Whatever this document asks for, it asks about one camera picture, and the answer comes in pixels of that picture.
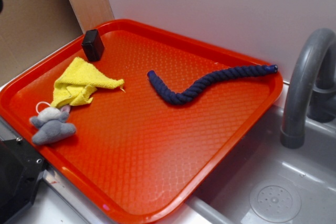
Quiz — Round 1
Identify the grey toy sink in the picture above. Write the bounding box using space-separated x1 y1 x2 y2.
183 104 336 224

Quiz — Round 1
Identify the red plastic tray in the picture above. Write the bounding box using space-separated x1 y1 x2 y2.
0 18 284 224

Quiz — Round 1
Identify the grey plush toy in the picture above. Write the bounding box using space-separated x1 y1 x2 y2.
29 101 77 145

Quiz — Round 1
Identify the dark blue rope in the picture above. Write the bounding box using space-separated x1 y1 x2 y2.
147 64 279 105

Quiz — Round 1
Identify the grey toy faucet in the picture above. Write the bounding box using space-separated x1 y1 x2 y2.
280 28 335 149

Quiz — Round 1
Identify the yellow cloth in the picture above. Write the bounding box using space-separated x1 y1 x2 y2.
51 57 124 108

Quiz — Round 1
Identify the small black box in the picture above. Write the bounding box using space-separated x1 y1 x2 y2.
81 29 104 62

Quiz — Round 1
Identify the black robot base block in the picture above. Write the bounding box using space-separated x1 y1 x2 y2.
1 137 47 223

